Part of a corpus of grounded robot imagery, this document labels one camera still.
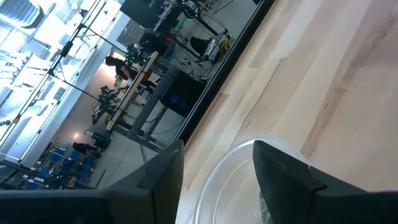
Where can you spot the round clear plastic container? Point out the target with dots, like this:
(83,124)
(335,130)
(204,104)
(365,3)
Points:
(230,186)

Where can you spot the green bottle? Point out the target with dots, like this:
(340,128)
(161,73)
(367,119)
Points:
(183,23)

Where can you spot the person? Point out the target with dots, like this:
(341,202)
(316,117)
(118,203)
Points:
(85,149)
(122,68)

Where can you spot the black aluminium table frame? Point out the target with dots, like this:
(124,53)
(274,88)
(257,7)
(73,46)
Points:
(224,68)

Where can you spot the black office chair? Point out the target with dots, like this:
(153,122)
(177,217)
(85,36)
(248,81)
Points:
(200,46)

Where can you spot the black rig frame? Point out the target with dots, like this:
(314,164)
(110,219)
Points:
(66,49)

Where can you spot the shelf with blue bins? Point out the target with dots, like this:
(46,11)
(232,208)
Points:
(62,161)

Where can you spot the green paper piece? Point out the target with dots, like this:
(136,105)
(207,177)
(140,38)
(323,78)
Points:
(264,213)

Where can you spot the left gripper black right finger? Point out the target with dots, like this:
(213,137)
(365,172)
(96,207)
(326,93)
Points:
(295,193)

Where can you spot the computer tower with blue light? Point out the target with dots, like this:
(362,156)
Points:
(183,93)

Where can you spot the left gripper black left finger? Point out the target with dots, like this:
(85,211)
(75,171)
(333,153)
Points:
(161,193)

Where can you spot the wooden workbench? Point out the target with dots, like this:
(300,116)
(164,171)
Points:
(133,90)

